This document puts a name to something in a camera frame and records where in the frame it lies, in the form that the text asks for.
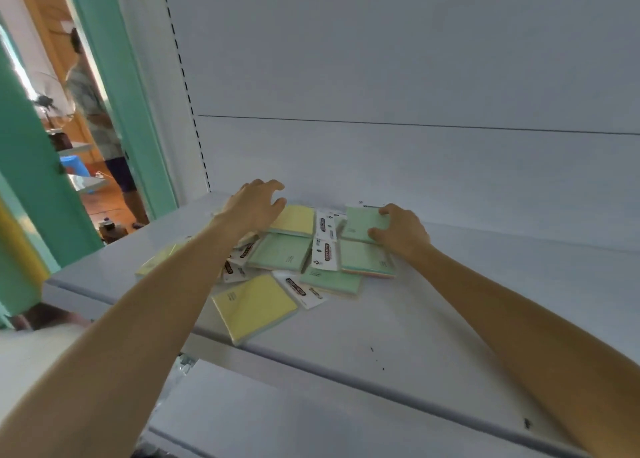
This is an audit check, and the white shelf back panel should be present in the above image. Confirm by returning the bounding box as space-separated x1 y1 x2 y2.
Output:
197 116 640 253
161 0 640 136

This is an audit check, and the blue plastic stool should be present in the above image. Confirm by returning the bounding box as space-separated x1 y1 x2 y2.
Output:
59 155 92 179

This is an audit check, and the green door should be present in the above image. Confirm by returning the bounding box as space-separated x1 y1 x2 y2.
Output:
0 18 106 318

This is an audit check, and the person's right hand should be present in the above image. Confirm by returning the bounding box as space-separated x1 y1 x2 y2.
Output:
367 204 432 262

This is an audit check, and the white perforated shelf upright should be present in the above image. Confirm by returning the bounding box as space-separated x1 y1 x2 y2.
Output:
110 0 214 205

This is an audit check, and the green door frame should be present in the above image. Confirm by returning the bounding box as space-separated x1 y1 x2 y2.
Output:
60 0 179 222

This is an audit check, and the person's right forearm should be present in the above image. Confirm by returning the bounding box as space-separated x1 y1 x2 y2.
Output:
407 241 640 458

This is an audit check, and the green sticky note packet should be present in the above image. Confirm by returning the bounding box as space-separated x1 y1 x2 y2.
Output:
341 206 392 244

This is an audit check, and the white metal shelf board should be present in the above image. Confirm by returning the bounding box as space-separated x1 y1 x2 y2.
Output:
42 191 640 458
147 360 551 458

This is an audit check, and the person's left forearm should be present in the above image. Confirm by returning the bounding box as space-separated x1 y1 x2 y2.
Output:
0 212 256 458

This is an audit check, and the standing fan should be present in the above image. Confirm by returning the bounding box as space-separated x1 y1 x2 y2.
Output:
27 70 76 130

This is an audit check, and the brown wooden door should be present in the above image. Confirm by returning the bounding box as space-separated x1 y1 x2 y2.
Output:
12 0 103 165

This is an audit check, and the dark object on floor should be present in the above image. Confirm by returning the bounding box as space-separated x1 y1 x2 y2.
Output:
97 217 129 246

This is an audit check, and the person's left hand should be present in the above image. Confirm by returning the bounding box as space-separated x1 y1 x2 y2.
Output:
220 179 288 238

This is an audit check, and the pile of sticky note pads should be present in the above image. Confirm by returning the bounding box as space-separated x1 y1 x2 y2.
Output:
135 204 397 346

